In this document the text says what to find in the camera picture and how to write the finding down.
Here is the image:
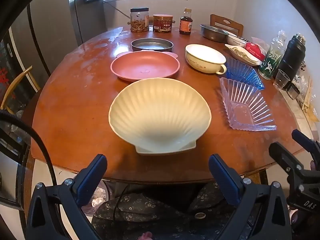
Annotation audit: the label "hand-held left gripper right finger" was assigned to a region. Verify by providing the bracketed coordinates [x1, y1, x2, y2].
[209, 154, 293, 240]

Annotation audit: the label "red lid jar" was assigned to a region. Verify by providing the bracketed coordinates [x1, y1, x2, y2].
[153, 14, 174, 33]

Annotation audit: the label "white printed bowl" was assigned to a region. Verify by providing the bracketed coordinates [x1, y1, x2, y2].
[227, 34, 250, 47]

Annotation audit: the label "grey refrigerator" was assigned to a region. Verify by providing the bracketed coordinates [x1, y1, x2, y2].
[10, 0, 84, 85]

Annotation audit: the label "brown sauce bottle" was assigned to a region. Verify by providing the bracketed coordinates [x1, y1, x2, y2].
[179, 8, 193, 35]

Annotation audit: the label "black thermos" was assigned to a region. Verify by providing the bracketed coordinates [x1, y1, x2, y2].
[275, 33, 307, 80]

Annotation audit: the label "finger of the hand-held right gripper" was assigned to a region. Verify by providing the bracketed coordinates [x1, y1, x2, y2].
[292, 129, 320, 157]
[269, 142, 320, 193]

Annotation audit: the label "bin with plastic bag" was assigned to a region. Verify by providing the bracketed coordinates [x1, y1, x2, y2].
[82, 180, 113, 215]

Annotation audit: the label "pink plate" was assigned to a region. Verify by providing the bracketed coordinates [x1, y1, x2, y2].
[110, 51, 180, 82]

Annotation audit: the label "green label clear bottle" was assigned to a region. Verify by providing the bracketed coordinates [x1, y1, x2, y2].
[258, 30, 287, 80]

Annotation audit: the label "glass door cabinet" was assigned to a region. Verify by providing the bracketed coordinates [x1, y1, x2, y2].
[0, 40, 33, 155]

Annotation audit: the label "red tissue pack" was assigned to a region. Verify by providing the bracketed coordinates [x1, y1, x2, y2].
[244, 42, 267, 62]

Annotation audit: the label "round metal pan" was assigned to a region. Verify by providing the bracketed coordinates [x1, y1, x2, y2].
[131, 38, 174, 53]

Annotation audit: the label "thick black cable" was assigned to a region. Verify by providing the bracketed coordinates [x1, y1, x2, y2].
[0, 110, 57, 180]

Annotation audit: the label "black lid snack jar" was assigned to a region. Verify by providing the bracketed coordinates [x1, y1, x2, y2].
[130, 7, 150, 33]

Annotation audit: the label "white square plate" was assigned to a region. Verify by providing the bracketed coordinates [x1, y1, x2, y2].
[224, 44, 262, 67]

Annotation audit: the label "blue ribbed plastic dish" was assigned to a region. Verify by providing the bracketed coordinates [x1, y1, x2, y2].
[224, 56, 265, 90]

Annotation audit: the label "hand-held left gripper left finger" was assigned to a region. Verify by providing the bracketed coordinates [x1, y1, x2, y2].
[26, 154, 118, 240]

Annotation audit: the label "clear ribbed plastic dish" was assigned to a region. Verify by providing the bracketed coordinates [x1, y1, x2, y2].
[219, 77, 277, 131]

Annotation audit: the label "person's right hand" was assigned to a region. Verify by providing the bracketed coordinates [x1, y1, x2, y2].
[289, 210, 308, 233]

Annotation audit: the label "cream shell-shaped plate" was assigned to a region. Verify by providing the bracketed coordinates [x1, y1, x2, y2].
[108, 78, 212, 155]

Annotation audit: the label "cream bowl with handle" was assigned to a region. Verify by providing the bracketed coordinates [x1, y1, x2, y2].
[185, 44, 227, 75]

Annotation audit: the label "clear plastic cup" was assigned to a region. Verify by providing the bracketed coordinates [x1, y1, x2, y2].
[287, 82, 300, 100]
[273, 69, 290, 90]

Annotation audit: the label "stir-fried bean sprouts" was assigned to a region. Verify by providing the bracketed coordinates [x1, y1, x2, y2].
[229, 46, 258, 63]

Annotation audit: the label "stainless steel basin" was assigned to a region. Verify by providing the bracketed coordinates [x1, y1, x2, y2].
[200, 24, 230, 43]

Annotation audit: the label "dark floral clothing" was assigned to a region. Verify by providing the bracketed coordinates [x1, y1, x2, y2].
[91, 180, 290, 240]

